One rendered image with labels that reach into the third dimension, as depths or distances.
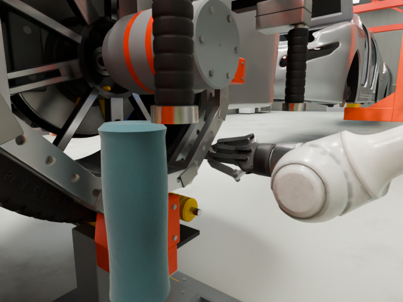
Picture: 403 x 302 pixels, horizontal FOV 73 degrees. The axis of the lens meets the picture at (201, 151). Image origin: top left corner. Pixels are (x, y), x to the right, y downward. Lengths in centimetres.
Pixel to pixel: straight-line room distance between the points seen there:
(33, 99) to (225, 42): 38
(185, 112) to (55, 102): 44
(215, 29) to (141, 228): 29
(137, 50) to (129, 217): 25
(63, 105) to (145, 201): 35
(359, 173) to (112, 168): 31
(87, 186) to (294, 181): 30
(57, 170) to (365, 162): 41
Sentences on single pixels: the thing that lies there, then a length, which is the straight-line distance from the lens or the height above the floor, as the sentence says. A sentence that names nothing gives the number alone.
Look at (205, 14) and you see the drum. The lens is 41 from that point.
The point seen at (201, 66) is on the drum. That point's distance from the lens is 39.
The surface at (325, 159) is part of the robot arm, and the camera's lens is 37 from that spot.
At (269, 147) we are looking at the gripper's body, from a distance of 61.
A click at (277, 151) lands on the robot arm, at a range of 58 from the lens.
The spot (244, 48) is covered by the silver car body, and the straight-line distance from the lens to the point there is 103.
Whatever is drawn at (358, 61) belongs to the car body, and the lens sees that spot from 384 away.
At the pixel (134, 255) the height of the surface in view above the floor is 57.
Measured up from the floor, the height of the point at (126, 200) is 65.
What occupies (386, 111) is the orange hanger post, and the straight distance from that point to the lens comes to 398.
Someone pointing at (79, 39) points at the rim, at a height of 88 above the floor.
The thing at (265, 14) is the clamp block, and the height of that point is 93.
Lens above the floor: 77
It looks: 10 degrees down
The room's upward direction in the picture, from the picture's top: straight up
